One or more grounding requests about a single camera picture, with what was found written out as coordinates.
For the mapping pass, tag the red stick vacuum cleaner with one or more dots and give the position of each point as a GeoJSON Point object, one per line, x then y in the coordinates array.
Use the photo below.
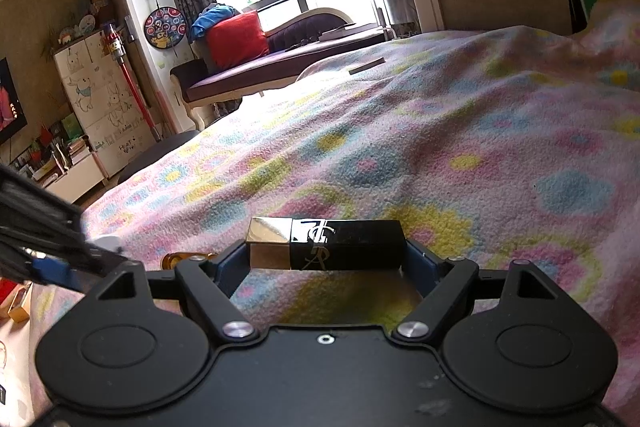
{"type": "Point", "coordinates": [116, 49]}

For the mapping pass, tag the blue cloth bundle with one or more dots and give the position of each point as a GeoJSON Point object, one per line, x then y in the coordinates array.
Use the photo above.
{"type": "Point", "coordinates": [210, 17]}

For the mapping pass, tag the red cushion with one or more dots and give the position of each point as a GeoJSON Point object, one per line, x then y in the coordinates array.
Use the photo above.
{"type": "Point", "coordinates": [237, 40]}

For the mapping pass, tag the round colourful dartboard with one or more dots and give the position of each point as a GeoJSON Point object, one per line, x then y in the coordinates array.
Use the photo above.
{"type": "Point", "coordinates": [165, 27]}

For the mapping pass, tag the purple chaise lounge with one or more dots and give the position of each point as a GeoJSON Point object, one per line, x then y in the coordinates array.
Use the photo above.
{"type": "Point", "coordinates": [293, 46]}

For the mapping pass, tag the floral fleece blanket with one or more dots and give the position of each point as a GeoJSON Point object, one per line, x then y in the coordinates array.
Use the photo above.
{"type": "Point", "coordinates": [508, 144]}

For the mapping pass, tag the amber glass vial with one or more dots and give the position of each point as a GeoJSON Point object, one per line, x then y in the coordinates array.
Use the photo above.
{"type": "Point", "coordinates": [170, 261]}

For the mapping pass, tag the dark flat remote on bed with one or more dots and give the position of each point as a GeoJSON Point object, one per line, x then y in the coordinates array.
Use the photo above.
{"type": "Point", "coordinates": [354, 70]}

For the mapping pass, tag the wall television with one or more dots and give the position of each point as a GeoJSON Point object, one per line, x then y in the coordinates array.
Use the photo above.
{"type": "Point", "coordinates": [12, 114]}

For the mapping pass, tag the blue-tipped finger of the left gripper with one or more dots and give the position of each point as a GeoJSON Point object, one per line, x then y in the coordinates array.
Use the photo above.
{"type": "Point", "coordinates": [82, 272]}

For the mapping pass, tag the white cabinet with drawings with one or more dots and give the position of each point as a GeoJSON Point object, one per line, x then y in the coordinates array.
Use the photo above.
{"type": "Point", "coordinates": [103, 103]}

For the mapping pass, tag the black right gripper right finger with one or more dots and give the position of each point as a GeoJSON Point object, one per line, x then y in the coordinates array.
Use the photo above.
{"type": "Point", "coordinates": [448, 287]}

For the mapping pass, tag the white low tv console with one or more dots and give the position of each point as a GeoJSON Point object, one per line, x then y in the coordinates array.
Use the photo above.
{"type": "Point", "coordinates": [85, 175]}

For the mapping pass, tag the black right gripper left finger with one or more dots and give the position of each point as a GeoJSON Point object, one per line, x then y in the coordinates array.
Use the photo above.
{"type": "Point", "coordinates": [203, 290]}

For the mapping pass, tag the black gold lipstick tube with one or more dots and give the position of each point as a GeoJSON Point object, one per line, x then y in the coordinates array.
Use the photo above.
{"type": "Point", "coordinates": [313, 244]}

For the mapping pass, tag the metal side table by window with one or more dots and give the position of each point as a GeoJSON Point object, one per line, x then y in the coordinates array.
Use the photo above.
{"type": "Point", "coordinates": [399, 17]}

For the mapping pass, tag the small gold box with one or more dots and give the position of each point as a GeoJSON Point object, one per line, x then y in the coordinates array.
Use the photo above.
{"type": "Point", "coordinates": [19, 309]}

